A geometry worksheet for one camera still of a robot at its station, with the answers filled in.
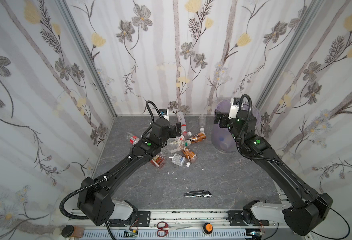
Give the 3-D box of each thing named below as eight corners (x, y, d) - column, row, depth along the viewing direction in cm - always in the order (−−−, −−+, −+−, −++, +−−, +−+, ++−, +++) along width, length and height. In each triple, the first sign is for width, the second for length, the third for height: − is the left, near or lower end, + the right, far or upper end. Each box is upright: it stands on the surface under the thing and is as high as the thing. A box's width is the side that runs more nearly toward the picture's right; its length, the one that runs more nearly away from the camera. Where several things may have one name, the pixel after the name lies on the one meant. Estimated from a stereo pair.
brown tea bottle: (191, 145, 104) (192, 141, 100) (189, 140, 107) (189, 136, 103) (205, 140, 107) (206, 136, 103) (202, 135, 110) (203, 131, 105)
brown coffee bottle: (191, 164, 94) (192, 161, 91) (180, 153, 100) (180, 149, 96) (197, 160, 96) (198, 156, 93) (186, 149, 102) (186, 145, 98)
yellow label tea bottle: (152, 165, 95) (150, 160, 90) (156, 158, 98) (155, 153, 93) (160, 170, 93) (159, 165, 88) (165, 163, 96) (164, 158, 91)
